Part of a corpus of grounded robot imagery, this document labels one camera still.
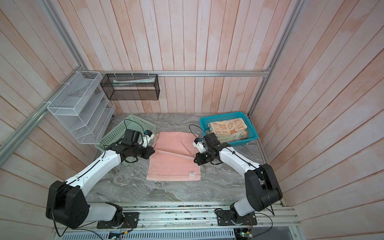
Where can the light green plastic basket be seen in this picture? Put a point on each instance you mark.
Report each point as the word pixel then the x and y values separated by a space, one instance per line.
pixel 131 122

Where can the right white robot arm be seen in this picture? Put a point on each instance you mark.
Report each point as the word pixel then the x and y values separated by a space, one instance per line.
pixel 262 187

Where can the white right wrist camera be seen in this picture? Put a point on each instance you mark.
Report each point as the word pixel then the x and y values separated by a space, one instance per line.
pixel 200 145

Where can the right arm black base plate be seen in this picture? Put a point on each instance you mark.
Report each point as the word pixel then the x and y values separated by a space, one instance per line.
pixel 231 218

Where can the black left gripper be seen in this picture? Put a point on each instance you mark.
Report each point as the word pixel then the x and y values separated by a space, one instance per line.
pixel 148 153

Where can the white wire mesh shelf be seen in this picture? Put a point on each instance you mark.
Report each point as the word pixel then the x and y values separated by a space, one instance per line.
pixel 83 111

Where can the green yellow striped towel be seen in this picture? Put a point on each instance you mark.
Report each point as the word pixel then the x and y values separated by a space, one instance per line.
pixel 234 137

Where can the black mesh wall basket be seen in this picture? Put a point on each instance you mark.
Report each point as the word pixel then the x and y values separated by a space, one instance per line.
pixel 127 87

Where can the aluminium mounting rail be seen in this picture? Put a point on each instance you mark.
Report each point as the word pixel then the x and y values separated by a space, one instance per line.
pixel 191 221

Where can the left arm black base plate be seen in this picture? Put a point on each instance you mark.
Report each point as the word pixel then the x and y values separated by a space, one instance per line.
pixel 128 220

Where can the pink orange patterned towel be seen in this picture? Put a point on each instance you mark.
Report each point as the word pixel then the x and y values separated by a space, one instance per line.
pixel 228 127

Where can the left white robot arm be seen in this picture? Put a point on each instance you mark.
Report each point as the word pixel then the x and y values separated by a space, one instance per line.
pixel 67 204

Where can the teal plastic basket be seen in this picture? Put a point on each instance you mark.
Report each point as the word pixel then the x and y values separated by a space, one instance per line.
pixel 252 134

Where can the plain pink towel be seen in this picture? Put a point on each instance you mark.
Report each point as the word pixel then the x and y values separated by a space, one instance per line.
pixel 173 160

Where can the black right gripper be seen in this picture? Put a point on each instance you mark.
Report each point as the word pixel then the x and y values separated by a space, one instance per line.
pixel 200 160

